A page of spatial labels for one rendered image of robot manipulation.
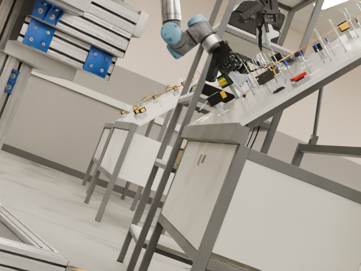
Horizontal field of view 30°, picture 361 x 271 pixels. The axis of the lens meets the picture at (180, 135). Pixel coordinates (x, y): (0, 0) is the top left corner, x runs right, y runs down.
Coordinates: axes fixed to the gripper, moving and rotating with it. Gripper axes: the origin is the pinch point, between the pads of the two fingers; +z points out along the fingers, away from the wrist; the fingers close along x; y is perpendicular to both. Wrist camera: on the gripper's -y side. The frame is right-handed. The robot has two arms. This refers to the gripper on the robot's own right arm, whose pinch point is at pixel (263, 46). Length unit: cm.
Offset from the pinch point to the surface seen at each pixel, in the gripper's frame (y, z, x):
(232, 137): -26, 35, -28
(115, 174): -14, 49, 309
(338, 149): 41, 43, 25
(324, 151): 43, 44, 41
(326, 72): 9.3, 15.6, -32.8
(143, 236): -36, 79, 99
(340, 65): 14.5, 13.5, -33.6
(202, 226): -36, 66, -14
